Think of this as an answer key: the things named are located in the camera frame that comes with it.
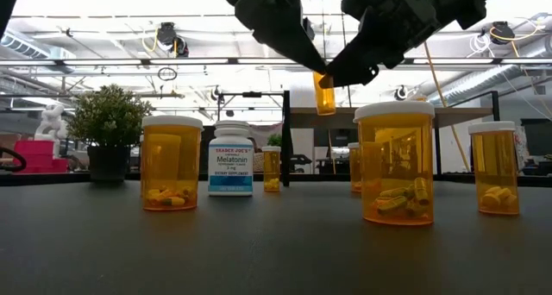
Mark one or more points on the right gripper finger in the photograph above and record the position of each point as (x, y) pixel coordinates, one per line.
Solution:
(358, 58)

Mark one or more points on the small amber pill bottle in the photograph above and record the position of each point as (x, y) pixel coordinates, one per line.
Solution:
(325, 98)
(420, 98)
(271, 170)
(494, 170)

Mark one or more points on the white melatonin bottle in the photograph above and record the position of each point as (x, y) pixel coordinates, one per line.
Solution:
(230, 165)

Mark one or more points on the small green plant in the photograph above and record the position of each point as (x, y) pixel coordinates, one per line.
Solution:
(274, 139)

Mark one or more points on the tan woven basket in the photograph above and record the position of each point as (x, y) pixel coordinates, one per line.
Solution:
(258, 161)

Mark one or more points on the colourful floral panel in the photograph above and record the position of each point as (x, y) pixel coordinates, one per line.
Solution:
(521, 146)

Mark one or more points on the black monitor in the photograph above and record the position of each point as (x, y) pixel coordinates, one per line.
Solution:
(537, 137)

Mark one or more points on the green potted plant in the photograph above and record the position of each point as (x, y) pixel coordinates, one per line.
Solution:
(110, 122)

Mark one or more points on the red plastic bin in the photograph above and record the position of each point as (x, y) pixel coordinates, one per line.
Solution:
(47, 165)
(34, 149)

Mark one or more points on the wooden shelf, black frame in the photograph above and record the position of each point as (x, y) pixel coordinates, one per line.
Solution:
(457, 116)

